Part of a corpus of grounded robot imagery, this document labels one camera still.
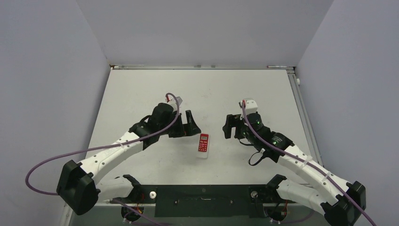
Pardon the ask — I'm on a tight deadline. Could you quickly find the aluminium rail right edge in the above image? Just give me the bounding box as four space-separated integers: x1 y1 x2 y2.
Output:
287 67 324 166

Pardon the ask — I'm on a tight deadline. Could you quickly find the white remote control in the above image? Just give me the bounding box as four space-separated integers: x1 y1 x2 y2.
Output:
197 133 209 159

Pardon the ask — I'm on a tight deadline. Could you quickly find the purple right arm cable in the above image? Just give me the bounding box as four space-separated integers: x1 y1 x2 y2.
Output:
241 101 378 226

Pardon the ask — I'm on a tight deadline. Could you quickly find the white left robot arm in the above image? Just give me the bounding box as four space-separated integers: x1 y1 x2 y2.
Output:
56 103 201 215

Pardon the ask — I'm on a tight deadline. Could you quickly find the aluminium rail back edge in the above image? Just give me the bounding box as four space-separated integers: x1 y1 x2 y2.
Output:
110 65 295 71

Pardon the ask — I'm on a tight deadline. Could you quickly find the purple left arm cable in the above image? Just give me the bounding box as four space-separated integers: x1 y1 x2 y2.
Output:
24 92 181 196

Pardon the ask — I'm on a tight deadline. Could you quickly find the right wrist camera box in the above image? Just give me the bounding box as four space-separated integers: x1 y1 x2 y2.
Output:
239 98 258 119

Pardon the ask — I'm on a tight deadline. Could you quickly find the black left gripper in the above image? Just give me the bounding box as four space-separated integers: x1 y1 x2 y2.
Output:
159 110 200 138

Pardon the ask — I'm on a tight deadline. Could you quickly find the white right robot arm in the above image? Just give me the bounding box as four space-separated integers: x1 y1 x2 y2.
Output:
222 113 366 226

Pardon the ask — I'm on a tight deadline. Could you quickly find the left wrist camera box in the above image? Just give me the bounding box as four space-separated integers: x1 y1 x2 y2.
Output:
166 96 183 111

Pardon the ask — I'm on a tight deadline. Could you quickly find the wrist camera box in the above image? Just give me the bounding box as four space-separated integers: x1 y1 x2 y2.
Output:
166 96 183 111
239 98 258 119

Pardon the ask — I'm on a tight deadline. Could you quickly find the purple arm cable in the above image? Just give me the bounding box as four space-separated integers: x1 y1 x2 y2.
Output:
241 101 378 226
24 92 181 196

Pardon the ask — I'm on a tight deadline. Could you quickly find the aluminium rail edge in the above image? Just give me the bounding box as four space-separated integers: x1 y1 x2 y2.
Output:
287 67 324 166
110 65 295 71

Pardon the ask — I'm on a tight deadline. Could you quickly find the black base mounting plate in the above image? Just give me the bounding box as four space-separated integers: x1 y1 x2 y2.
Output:
118 185 286 218

